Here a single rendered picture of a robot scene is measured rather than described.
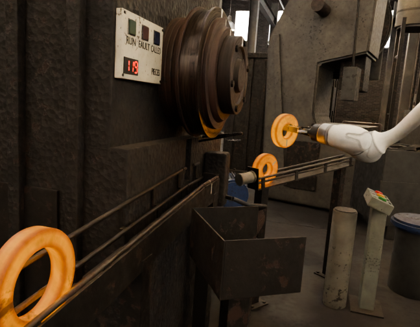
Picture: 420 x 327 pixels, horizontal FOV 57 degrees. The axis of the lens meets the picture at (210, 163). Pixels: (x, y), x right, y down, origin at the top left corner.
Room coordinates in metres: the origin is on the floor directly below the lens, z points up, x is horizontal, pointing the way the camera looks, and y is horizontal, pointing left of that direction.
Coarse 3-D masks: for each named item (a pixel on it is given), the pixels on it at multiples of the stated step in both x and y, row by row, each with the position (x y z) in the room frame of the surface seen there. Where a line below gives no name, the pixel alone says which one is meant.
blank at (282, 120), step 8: (280, 120) 1.75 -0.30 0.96; (288, 120) 1.79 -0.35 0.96; (296, 120) 1.82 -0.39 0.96; (272, 128) 1.76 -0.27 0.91; (280, 128) 1.76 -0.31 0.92; (272, 136) 1.76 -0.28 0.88; (280, 136) 1.76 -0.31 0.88; (288, 136) 1.81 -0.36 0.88; (296, 136) 1.84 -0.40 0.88; (280, 144) 1.77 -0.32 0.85; (288, 144) 1.81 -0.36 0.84
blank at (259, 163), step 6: (258, 156) 1.86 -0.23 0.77; (264, 156) 1.86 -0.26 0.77; (270, 156) 1.88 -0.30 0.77; (258, 162) 1.83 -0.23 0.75; (264, 162) 1.86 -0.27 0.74; (270, 162) 1.89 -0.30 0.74; (276, 162) 1.91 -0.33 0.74; (258, 168) 1.83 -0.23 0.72; (270, 168) 1.90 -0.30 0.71; (276, 168) 1.92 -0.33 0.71; (264, 174) 1.91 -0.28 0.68; (270, 174) 1.89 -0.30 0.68
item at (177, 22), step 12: (192, 12) 1.36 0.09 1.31; (180, 24) 1.38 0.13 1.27; (168, 36) 1.34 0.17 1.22; (180, 36) 1.28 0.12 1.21; (168, 48) 1.32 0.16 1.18; (180, 48) 1.27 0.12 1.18; (168, 60) 1.31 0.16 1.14; (168, 72) 1.31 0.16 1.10; (168, 84) 1.32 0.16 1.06; (168, 96) 1.33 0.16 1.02; (168, 108) 1.36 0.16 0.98; (180, 108) 1.30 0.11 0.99; (168, 120) 1.42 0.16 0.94; (180, 120) 1.40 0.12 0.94
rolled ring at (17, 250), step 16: (16, 240) 0.58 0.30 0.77; (32, 240) 0.59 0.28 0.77; (48, 240) 0.63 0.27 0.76; (64, 240) 0.67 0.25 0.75; (0, 256) 0.56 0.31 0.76; (16, 256) 0.56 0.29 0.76; (64, 256) 0.67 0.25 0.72; (0, 272) 0.54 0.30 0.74; (16, 272) 0.56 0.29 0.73; (64, 272) 0.67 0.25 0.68; (0, 288) 0.53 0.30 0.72; (48, 288) 0.67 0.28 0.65; (64, 288) 0.67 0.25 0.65; (0, 304) 0.53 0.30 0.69; (48, 304) 0.64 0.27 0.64; (0, 320) 0.53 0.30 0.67; (16, 320) 0.56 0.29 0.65
